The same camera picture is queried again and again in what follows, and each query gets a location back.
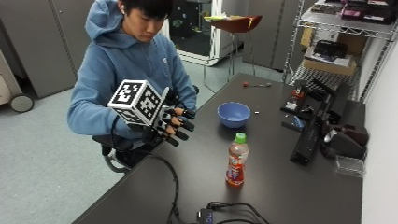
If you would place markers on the white cube with black markers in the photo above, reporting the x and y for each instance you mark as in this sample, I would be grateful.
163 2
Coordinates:
135 101

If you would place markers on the blue bowl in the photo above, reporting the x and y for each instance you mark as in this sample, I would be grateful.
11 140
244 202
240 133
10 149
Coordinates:
233 115

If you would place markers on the black office chair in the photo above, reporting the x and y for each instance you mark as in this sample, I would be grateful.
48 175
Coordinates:
112 141

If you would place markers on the orange drink bottle green cap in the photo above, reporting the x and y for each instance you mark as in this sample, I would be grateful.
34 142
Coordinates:
236 163

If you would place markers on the the person in blue hoodie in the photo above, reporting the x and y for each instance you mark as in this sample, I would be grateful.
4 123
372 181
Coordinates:
124 59

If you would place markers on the small black hub box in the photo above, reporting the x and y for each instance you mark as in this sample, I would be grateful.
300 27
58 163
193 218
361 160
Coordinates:
205 216

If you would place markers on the white framed glass cabinet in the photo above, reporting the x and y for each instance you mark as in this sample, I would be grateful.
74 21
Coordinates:
195 31

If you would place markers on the black block with red part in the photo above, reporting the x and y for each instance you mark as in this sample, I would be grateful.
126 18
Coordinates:
295 101

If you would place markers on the small blue and black device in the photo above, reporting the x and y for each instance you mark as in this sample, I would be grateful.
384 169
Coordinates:
296 123

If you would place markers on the brown bar stool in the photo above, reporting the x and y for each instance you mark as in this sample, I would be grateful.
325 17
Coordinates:
239 25

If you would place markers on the long black bar device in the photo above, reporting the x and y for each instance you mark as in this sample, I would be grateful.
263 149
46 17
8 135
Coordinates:
309 140

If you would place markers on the yellow item on stool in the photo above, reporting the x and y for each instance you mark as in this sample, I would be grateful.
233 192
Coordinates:
217 17

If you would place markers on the grey tall locker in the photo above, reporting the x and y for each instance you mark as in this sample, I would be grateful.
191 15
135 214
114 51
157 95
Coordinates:
273 37

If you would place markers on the white earbud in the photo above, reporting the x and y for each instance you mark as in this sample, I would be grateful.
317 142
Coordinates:
123 8

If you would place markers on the cardboard box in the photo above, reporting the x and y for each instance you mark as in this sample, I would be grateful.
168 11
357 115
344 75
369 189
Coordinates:
329 66

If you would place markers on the white cart with wheel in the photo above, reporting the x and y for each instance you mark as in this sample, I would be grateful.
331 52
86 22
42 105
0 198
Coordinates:
16 99

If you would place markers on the grey metal cabinet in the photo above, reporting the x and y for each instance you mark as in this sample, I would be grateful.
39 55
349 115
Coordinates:
42 46

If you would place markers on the black pouch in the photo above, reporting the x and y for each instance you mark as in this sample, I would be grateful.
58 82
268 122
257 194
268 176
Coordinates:
331 49

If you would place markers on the clear plastic box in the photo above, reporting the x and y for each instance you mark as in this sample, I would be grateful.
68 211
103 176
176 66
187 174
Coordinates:
350 166

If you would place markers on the dark boxes with pink labels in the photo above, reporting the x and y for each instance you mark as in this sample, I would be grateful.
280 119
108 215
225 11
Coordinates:
361 11

